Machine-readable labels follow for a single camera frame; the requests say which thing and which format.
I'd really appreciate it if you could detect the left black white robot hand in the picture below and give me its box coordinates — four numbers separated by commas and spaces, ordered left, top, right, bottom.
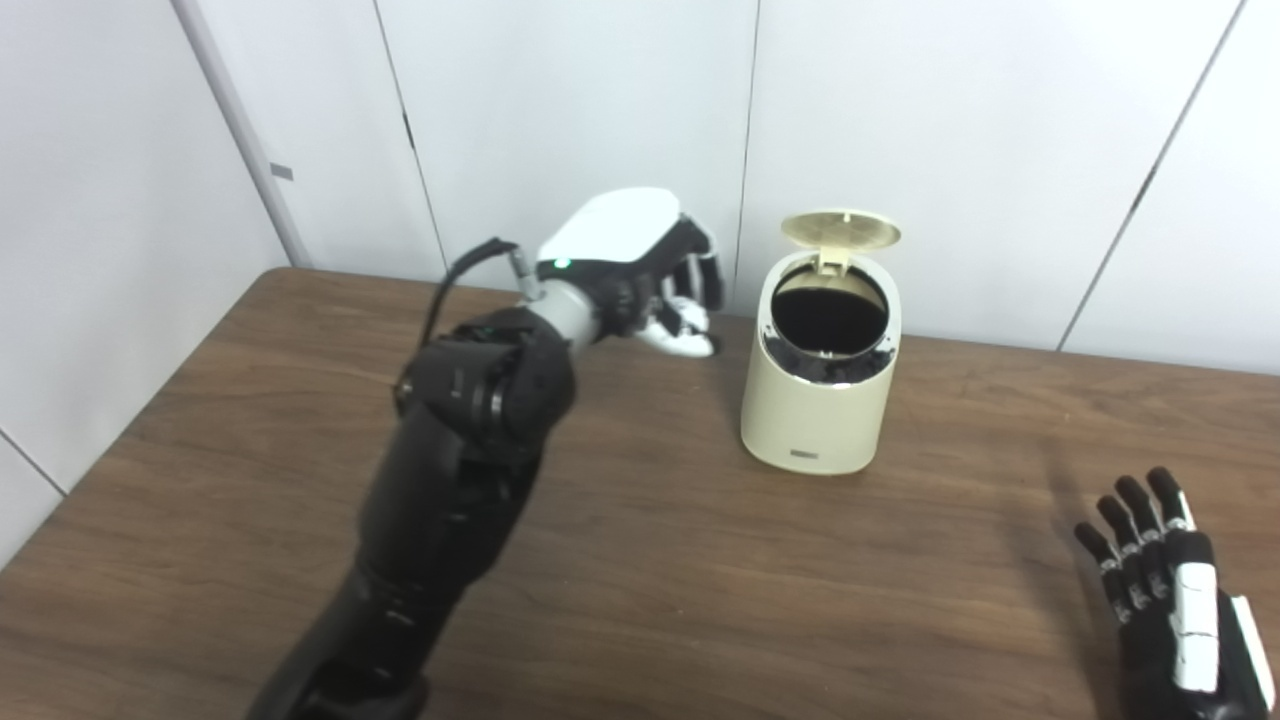
537, 187, 725, 358

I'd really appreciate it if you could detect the cream-colored desktop bin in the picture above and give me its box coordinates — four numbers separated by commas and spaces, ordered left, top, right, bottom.
740, 250, 903, 476

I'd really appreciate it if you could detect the round cream bin lid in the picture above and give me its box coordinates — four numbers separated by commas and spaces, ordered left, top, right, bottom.
779, 208, 902, 276

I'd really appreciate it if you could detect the grey wall corner post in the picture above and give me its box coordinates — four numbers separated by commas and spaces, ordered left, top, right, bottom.
170, 0, 313, 269

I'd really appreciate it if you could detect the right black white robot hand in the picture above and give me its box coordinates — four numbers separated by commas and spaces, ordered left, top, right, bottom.
1074, 467, 1278, 720

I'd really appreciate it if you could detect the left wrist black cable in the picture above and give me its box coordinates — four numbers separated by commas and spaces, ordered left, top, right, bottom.
418, 237, 546, 361

